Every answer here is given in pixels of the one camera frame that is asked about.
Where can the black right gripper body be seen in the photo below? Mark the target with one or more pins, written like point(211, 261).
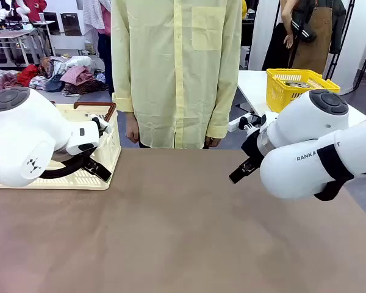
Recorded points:
point(252, 148)

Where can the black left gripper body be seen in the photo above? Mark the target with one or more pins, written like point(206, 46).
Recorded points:
point(81, 158)

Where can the person's left forearm yellow sleeve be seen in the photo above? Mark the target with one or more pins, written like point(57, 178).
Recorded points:
point(222, 113)

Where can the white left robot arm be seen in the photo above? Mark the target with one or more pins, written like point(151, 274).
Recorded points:
point(18, 137)

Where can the person's right forearm yellow sleeve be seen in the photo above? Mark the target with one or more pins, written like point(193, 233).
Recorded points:
point(122, 88)

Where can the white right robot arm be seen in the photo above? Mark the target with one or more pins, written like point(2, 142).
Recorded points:
point(308, 131)

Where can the yellow plastic basket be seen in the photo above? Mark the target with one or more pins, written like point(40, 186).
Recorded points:
point(277, 94)

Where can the person's left hand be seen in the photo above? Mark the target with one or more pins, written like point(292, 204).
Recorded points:
point(213, 143)

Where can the person's right hand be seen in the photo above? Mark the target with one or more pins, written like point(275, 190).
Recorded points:
point(132, 131)

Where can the white round-cornered table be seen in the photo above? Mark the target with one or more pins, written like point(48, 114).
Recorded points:
point(253, 91)

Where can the pile of colourful clothes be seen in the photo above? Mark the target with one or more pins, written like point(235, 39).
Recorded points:
point(76, 76)

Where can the person in yellow shirt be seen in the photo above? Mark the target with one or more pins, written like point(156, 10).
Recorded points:
point(174, 76)

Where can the person in pink top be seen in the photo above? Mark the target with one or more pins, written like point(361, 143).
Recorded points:
point(105, 45)

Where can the mannequin with brown apron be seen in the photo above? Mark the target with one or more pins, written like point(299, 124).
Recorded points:
point(314, 39)

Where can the black appliance box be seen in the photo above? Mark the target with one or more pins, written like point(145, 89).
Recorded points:
point(71, 24)
point(52, 24)

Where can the grey background table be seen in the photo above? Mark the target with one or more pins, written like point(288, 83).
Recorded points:
point(6, 33)

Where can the person in red top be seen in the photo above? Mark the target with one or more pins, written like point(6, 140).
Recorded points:
point(38, 6)

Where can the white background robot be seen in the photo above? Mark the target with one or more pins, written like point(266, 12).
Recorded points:
point(23, 7)

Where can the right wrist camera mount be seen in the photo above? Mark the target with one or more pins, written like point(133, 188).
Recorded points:
point(256, 121)

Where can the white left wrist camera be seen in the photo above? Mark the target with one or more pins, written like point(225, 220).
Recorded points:
point(99, 123)

